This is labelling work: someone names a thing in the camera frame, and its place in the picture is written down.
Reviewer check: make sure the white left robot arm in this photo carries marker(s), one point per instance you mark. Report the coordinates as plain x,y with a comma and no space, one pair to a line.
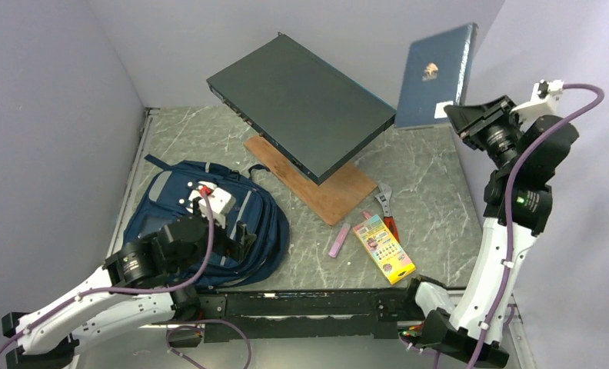
149,280

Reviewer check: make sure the red handled adjustable wrench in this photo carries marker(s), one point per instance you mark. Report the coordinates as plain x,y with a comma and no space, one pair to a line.
384,199

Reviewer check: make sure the black front rail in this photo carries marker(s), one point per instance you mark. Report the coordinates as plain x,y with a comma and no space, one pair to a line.
379,313

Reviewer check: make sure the pink highlighter pen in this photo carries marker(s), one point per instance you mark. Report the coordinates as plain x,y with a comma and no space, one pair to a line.
339,240

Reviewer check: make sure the yellow crayon box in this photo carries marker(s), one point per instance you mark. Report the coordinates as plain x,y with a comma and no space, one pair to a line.
384,249

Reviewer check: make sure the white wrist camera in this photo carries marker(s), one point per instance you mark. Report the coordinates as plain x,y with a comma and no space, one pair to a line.
543,101
220,200

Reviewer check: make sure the dark blue bottom book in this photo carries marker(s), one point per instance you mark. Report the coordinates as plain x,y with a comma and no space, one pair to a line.
436,75

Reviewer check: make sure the dark grey rack unit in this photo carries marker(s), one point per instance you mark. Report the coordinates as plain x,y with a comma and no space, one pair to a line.
312,113

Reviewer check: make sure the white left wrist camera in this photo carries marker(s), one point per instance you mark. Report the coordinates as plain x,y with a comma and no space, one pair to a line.
220,200

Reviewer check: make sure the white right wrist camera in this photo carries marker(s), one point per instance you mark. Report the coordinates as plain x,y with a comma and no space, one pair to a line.
543,101

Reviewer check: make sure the brown wooden base board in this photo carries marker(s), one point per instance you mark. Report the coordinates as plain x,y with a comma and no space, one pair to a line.
332,200

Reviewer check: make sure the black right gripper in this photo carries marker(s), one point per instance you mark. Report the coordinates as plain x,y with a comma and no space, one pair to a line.
465,117

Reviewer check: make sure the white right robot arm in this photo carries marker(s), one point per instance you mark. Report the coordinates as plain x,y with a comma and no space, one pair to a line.
526,142

